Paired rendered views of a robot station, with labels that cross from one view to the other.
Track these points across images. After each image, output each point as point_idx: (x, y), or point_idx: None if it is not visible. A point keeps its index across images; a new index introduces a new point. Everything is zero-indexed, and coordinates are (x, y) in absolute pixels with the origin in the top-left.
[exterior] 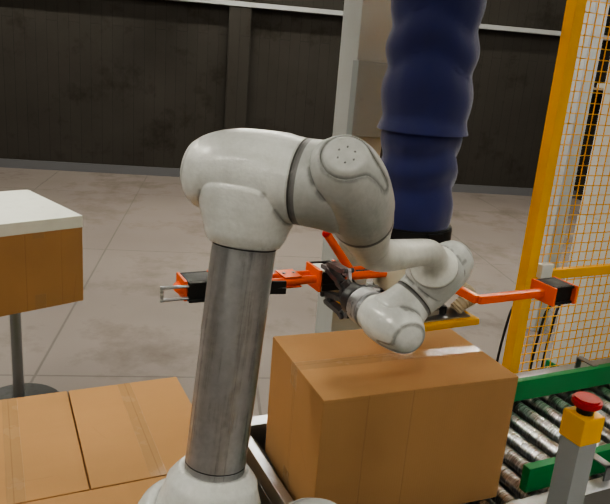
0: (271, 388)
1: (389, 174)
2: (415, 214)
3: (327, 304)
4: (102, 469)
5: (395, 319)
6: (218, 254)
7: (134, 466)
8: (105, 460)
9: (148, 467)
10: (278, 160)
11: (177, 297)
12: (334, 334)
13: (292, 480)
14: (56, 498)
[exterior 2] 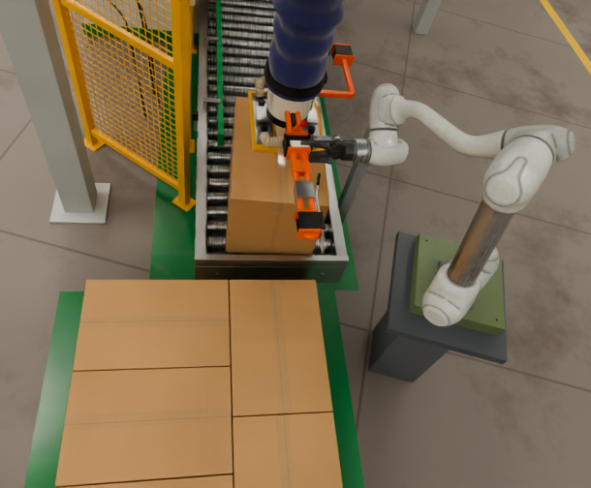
0: (233, 223)
1: (314, 55)
2: (325, 71)
3: (313, 162)
4: (209, 355)
5: (403, 151)
6: (512, 214)
7: (213, 334)
8: (199, 352)
9: (217, 325)
10: (550, 163)
11: (321, 241)
12: (238, 162)
13: (280, 249)
14: (234, 388)
